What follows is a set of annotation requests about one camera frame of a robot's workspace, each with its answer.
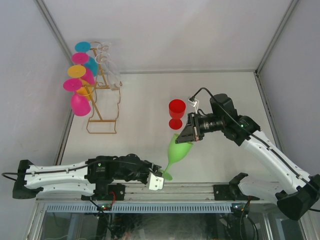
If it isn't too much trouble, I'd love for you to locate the black base bracket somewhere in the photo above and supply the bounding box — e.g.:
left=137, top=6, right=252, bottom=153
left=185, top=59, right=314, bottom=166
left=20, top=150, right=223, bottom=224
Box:
left=213, top=184, right=236, bottom=201
left=81, top=183, right=126, bottom=201

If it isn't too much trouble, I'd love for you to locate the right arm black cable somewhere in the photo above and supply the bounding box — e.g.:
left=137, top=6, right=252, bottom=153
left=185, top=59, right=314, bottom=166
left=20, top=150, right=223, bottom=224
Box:
left=188, top=86, right=320, bottom=212

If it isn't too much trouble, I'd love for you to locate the green plastic wine glass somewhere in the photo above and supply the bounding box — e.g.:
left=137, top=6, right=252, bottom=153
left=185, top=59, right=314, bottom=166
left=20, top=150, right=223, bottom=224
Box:
left=161, top=133, right=193, bottom=181

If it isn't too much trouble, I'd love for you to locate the front clear wine glass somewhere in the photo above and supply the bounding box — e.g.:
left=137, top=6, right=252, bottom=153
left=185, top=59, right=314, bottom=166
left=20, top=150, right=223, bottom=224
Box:
left=95, top=52, right=122, bottom=90

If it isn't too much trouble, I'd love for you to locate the magenta wine glass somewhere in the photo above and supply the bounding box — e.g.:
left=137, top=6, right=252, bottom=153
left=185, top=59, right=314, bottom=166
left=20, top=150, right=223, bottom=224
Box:
left=63, top=78, right=91, bottom=117
left=69, top=52, right=97, bottom=85

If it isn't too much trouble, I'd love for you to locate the cyan plastic wine glass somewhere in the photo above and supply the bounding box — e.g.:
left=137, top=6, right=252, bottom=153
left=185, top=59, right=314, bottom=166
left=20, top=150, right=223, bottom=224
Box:
left=73, top=41, right=98, bottom=77

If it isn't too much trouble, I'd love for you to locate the left black base bracket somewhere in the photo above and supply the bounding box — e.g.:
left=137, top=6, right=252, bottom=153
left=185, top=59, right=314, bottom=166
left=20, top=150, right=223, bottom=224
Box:
left=81, top=183, right=126, bottom=201

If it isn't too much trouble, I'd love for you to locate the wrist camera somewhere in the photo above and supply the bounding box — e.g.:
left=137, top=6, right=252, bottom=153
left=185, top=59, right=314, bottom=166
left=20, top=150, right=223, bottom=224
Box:
left=187, top=97, right=199, bottom=114
left=147, top=173, right=165, bottom=191

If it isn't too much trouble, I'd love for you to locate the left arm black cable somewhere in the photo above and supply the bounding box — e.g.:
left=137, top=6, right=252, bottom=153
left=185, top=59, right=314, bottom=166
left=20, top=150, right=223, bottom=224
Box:
left=1, top=159, right=141, bottom=181

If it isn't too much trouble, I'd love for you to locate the aluminium mounting rail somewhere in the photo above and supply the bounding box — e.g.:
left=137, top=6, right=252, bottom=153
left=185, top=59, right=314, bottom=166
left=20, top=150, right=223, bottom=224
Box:
left=36, top=180, right=280, bottom=204

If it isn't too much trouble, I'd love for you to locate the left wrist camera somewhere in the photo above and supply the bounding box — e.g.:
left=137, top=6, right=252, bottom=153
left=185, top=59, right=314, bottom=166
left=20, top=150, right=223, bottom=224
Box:
left=147, top=173, right=165, bottom=191

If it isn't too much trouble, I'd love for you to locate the gold wire glass rack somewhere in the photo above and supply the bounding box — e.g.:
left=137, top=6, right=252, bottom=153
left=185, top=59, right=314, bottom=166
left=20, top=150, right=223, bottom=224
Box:
left=86, top=41, right=123, bottom=135

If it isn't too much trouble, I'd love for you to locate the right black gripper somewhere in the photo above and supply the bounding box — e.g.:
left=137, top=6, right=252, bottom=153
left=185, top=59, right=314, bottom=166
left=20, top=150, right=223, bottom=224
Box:
left=175, top=112, right=225, bottom=144

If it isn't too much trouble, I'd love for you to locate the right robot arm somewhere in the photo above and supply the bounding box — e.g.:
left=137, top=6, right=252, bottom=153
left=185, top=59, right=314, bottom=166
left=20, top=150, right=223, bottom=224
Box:
left=175, top=93, right=320, bottom=221

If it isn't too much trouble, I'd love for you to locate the red plastic wine glass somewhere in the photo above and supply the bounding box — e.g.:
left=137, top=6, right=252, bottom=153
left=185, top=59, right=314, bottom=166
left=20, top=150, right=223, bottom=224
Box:
left=168, top=99, right=186, bottom=130

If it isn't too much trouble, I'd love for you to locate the front magenta wine glass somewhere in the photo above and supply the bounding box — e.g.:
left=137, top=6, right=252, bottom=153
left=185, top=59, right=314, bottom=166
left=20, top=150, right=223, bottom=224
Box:
left=63, top=78, right=91, bottom=117

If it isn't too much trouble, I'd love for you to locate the rear clear wine glass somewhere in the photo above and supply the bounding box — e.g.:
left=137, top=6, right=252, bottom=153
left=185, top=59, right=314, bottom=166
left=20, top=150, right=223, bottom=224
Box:
left=96, top=42, right=111, bottom=64

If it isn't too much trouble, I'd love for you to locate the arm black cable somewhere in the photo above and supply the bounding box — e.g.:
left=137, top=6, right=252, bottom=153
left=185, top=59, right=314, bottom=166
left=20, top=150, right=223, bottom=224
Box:
left=1, top=159, right=141, bottom=181
left=188, top=86, right=320, bottom=212

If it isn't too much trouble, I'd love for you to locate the right black base bracket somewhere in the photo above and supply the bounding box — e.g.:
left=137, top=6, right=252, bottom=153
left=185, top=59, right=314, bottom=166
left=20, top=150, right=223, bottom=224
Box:
left=213, top=184, right=236, bottom=201

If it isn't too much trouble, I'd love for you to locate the orange plastic wine glass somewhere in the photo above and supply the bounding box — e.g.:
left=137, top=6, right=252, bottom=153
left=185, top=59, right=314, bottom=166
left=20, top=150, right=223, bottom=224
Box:
left=63, top=65, right=95, bottom=97

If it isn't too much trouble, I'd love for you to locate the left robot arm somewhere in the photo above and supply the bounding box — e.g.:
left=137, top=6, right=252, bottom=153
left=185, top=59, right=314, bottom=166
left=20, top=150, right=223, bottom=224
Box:
left=12, top=153, right=164, bottom=201

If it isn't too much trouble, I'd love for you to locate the rear magenta wine glass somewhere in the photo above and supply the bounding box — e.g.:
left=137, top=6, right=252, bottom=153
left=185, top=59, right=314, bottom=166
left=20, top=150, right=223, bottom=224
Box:
left=69, top=52, right=97, bottom=85

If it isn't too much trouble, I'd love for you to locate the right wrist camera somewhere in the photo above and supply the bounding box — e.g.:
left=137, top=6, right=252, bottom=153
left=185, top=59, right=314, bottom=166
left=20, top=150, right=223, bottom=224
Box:
left=187, top=97, right=199, bottom=114

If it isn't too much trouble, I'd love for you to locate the clear wine glass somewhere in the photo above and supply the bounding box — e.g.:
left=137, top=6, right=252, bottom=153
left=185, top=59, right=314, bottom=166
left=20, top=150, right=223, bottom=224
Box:
left=96, top=42, right=111, bottom=64
left=95, top=52, right=122, bottom=90

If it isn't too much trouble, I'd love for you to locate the blue slotted cable duct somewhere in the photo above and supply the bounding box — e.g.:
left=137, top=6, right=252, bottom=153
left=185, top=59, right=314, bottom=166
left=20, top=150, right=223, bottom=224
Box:
left=45, top=202, right=233, bottom=214

